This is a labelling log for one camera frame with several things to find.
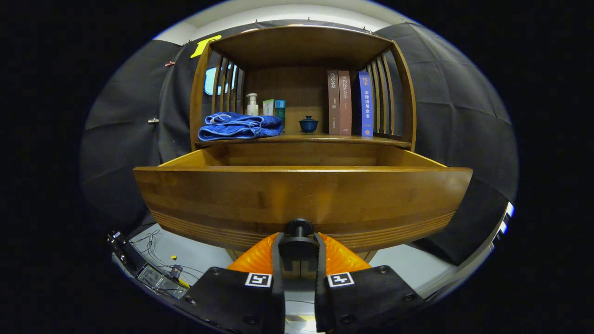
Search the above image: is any wooden drawer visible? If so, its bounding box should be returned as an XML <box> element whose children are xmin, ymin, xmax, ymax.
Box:
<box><xmin>133</xmin><ymin>141</ymin><xmax>474</xmax><ymax>260</ymax></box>

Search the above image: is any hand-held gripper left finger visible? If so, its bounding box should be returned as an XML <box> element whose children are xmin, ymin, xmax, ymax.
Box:
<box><xmin>179</xmin><ymin>232</ymin><xmax>286</xmax><ymax>334</ymax></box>

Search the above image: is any dark brown book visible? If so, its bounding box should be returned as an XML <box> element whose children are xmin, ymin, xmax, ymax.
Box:
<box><xmin>327</xmin><ymin>70</ymin><xmax>341</xmax><ymax>135</ymax></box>

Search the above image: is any blue capped bottle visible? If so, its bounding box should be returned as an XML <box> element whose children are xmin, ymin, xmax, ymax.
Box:
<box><xmin>274</xmin><ymin>100</ymin><xmax>286</xmax><ymax>135</ymax></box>

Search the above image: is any blue book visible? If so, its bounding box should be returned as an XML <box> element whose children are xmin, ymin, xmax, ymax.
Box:
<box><xmin>352</xmin><ymin>71</ymin><xmax>374</xmax><ymax>138</ymax></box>

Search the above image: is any grey electronics box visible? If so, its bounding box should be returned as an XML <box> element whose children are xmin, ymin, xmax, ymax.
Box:
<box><xmin>137</xmin><ymin>263</ymin><xmax>186</xmax><ymax>297</ymax></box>

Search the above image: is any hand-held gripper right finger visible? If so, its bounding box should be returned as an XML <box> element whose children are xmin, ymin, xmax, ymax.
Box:
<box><xmin>314</xmin><ymin>232</ymin><xmax>426</xmax><ymax>334</ymax></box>

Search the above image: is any reddish brown book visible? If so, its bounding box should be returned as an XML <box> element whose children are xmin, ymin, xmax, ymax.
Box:
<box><xmin>338</xmin><ymin>71</ymin><xmax>353</xmax><ymax>136</ymax></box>

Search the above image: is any wooden countertop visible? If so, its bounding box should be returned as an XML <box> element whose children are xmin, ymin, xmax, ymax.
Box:
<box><xmin>195</xmin><ymin>132</ymin><xmax>413</xmax><ymax>149</ymax></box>

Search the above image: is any blue folded towel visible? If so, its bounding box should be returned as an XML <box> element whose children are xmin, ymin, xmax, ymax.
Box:
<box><xmin>198</xmin><ymin>112</ymin><xmax>284</xmax><ymax>141</ymax></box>

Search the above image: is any wooden cabinet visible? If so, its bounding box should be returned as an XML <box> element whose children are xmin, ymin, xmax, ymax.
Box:
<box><xmin>189</xmin><ymin>26</ymin><xmax>417</xmax><ymax>265</ymax></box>

